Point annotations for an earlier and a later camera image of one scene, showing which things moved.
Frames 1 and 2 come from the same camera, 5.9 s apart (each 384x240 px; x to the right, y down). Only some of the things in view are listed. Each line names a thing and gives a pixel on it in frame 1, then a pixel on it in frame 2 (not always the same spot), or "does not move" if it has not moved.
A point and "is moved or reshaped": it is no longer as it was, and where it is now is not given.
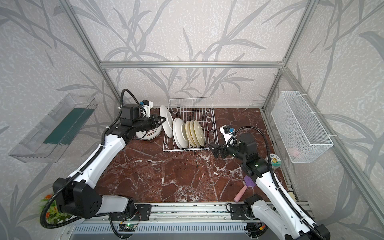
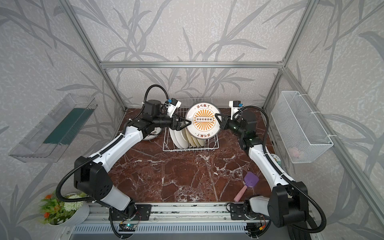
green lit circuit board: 127,227 does not move
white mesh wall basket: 303,137 does not move
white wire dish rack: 193,124 does not move
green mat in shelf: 68,129 does not move
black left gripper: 155,123 to 177,127
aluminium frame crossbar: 203,65 does not move
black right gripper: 223,148 to 226,121
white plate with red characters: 149,134 does not move
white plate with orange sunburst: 168,124 is moved or reshaped
